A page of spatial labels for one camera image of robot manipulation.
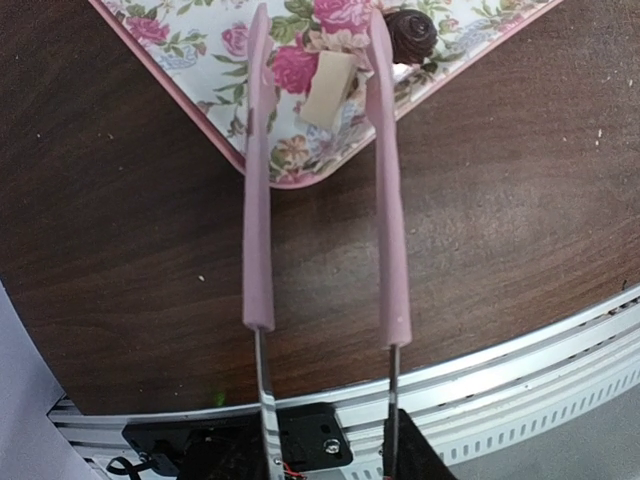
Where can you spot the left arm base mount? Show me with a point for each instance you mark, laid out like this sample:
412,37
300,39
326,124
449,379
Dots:
231,448

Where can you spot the dark rose chocolate lower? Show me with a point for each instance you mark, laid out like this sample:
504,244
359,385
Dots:
413,35

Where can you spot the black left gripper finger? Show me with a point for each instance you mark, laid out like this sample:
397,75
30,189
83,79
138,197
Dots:
406,453

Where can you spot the front aluminium frame rail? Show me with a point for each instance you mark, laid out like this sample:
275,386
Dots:
468,407

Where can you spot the white chocolate piece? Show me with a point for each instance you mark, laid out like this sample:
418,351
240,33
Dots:
329,87

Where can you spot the pink metal tongs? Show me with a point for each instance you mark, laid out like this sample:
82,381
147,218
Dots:
258,298

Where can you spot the pink floral serving tray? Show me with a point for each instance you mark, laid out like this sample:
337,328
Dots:
197,50

